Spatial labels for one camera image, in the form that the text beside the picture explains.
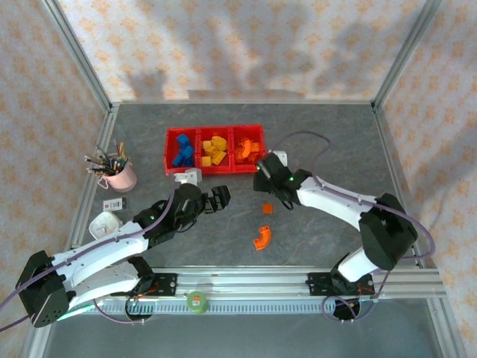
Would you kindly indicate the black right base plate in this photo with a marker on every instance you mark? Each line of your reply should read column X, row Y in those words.
column 318, row 285

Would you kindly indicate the curved orange lego piece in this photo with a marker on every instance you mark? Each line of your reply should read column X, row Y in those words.
column 261, row 241
column 243, row 152

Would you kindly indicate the red plastic bin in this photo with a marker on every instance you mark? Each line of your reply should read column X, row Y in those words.
column 223, row 168
column 171, row 168
column 238, row 166

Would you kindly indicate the yellow lego brick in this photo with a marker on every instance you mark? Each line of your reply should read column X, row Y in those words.
column 217, row 159
column 219, row 141
column 211, row 152
column 206, row 161
column 207, row 144

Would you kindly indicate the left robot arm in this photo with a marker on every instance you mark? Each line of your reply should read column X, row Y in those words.
column 104, row 246

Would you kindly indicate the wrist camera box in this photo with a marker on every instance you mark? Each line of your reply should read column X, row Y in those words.
column 190, row 176
column 281, row 156

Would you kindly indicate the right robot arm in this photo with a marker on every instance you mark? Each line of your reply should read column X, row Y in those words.
column 328, row 197

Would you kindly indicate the green tape roll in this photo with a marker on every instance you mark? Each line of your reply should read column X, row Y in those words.
column 197, row 301

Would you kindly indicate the aluminium back rail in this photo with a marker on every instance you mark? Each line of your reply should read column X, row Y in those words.
column 242, row 102

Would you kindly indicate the long orange lego piece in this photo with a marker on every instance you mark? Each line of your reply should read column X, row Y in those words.
column 257, row 150

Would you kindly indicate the aluminium side rail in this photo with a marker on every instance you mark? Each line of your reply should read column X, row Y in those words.
column 385, row 138
column 87, row 194

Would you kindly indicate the pink cup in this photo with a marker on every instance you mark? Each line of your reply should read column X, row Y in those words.
column 123, row 179

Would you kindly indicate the green white stick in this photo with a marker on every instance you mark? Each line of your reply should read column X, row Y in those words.
column 82, row 309

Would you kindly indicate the small orange lego brick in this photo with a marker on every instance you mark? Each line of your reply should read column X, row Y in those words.
column 267, row 209

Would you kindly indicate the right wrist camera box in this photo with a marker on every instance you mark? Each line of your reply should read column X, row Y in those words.
column 281, row 156

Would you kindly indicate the white cup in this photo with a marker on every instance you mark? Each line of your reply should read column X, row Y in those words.
column 104, row 225

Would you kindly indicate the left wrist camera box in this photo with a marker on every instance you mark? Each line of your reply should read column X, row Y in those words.
column 190, row 176

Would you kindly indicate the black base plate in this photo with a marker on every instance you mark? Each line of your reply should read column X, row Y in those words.
column 164, row 285
column 318, row 285

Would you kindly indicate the small white card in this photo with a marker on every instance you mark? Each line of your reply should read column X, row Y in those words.
column 112, row 204

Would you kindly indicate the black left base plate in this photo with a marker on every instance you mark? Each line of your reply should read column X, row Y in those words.
column 164, row 285

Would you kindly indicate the colored pencil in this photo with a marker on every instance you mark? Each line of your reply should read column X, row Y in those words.
column 104, row 154
column 118, row 149
column 97, row 162
column 124, row 151
column 98, row 172

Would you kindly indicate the aluminium lower frame bar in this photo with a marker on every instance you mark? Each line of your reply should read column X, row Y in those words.
column 443, row 328
column 31, row 347

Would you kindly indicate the aluminium front rail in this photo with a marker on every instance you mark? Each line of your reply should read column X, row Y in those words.
column 242, row 283

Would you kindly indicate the aluminium frame post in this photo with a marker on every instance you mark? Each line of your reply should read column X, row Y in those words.
column 405, row 56
column 80, row 56

